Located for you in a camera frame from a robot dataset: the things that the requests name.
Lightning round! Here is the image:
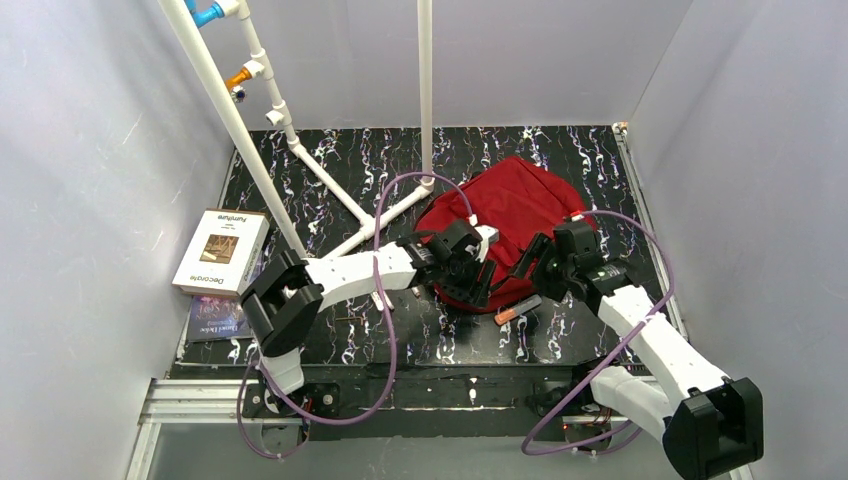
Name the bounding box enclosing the orange capped grey marker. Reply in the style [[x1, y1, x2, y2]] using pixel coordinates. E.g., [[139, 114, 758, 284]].
[[494, 294, 542, 326]]

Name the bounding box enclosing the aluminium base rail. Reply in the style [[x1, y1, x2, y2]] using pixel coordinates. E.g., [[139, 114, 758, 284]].
[[128, 121, 667, 479]]

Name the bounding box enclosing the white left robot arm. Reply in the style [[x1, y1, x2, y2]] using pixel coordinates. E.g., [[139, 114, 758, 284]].
[[240, 219, 499, 396]]

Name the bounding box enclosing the white PVC pipe frame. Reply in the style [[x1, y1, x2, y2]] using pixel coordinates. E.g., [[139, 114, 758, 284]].
[[159, 1, 435, 257]]

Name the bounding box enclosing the white Decorate book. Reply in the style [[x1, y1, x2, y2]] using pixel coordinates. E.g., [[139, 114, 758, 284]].
[[172, 209, 269, 298]]

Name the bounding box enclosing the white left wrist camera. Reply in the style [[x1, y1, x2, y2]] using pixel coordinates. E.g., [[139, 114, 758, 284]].
[[466, 214, 499, 263]]

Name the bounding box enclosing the orange pipe fitting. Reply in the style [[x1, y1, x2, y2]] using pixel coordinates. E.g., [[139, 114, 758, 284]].
[[225, 67, 253, 92]]

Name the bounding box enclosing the dark purple book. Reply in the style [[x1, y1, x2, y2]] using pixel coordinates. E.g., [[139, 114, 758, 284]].
[[186, 296, 252, 343]]

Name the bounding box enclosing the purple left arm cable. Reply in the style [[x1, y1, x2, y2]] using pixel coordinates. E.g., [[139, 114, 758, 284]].
[[235, 172, 475, 462]]

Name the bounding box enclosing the blue pipe fitting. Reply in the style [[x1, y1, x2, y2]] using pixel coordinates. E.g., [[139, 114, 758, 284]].
[[184, 0, 226, 29]]

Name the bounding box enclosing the red student backpack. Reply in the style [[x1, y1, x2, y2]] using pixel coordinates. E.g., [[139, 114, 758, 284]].
[[413, 156, 598, 313]]

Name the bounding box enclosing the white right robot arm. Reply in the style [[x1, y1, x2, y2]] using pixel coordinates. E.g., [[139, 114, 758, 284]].
[[509, 214, 764, 479]]

